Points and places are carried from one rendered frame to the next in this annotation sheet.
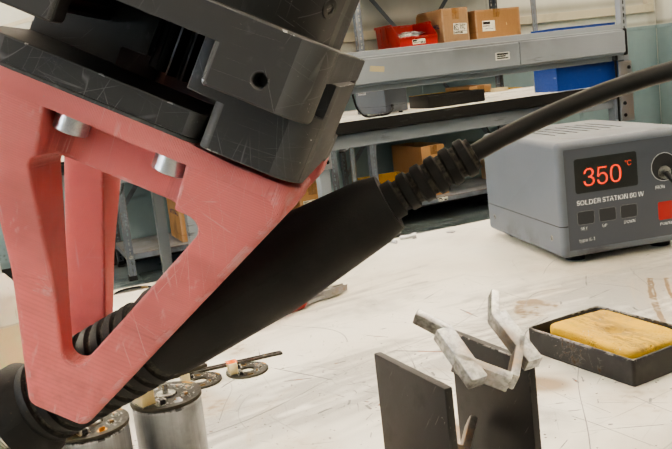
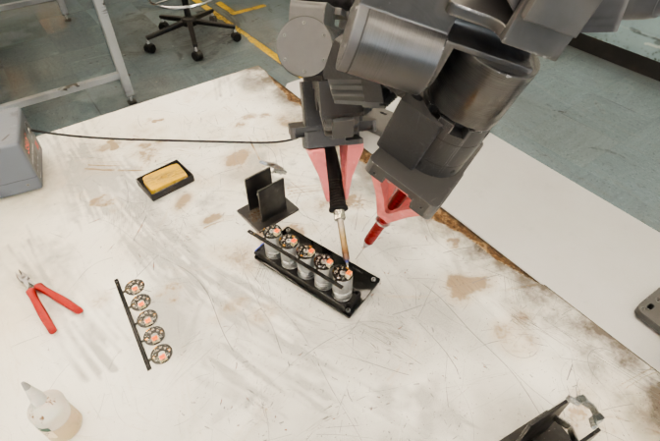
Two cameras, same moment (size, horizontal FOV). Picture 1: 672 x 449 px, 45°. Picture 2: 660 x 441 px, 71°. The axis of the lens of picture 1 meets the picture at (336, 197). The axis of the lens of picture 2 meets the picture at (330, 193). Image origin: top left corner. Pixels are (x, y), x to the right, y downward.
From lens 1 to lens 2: 66 cm
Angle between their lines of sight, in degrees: 95
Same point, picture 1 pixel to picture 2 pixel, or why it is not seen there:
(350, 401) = (182, 245)
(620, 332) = (165, 176)
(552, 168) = (19, 154)
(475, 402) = (253, 189)
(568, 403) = (201, 193)
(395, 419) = (265, 199)
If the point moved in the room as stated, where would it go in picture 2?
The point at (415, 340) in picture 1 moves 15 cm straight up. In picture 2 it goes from (124, 234) to (87, 152)
